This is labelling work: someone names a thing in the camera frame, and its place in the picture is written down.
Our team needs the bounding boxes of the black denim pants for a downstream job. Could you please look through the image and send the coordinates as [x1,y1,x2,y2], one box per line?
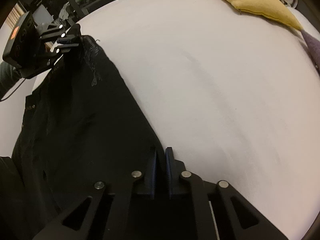
[1,35,163,239]

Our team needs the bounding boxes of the white bed mattress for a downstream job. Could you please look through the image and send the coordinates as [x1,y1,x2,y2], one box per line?
[1,0,319,239]

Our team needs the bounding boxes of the yellow pillow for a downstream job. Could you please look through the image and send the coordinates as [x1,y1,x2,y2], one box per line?
[226,0,303,31]

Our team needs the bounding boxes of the purple pillow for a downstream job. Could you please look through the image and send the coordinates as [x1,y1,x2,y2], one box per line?
[301,30,320,73]

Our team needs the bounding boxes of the black cable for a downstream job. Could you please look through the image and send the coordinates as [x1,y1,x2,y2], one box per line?
[0,77,27,103]

